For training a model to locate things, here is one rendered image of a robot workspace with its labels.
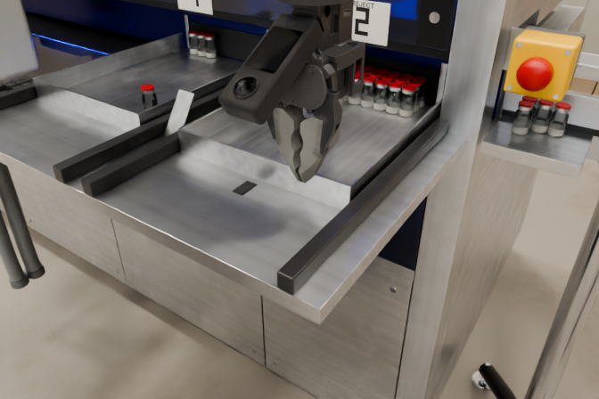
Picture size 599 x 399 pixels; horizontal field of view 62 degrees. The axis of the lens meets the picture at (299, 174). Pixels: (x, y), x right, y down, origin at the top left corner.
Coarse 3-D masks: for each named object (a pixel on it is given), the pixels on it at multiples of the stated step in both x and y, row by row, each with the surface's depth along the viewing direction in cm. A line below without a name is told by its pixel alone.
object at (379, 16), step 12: (360, 0) 72; (360, 12) 73; (372, 12) 72; (384, 12) 71; (360, 24) 74; (372, 24) 73; (384, 24) 71; (360, 36) 74; (372, 36) 73; (384, 36) 72
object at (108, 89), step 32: (96, 64) 92; (128, 64) 98; (160, 64) 99; (192, 64) 99; (224, 64) 99; (64, 96) 79; (96, 96) 85; (128, 96) 85; (160, 96) 85; (128, 128) 73
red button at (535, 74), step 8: (528, 64) 60; (536, 64) 59; (544, 64) 59; (520, 72) 61; (528, 72) 60; (536, 72) 60; (544, 72) 59; (552, 72) 60; (520, 80) 61; (528, 80) 60; (536, 80) 60; (544, 80) 60; (528, 88) 61; (536, 88) 61
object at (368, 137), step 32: (192, 128) 68; (224, 128) 74; (256, 128) 74; (352, 128) 74; (384, 128) 74; (416, 128) 68; (224, 160) 64; (256, 160) 61; (352, 160) 66; (384, 160) 61; (320, 192) 57; (352, 192) 55
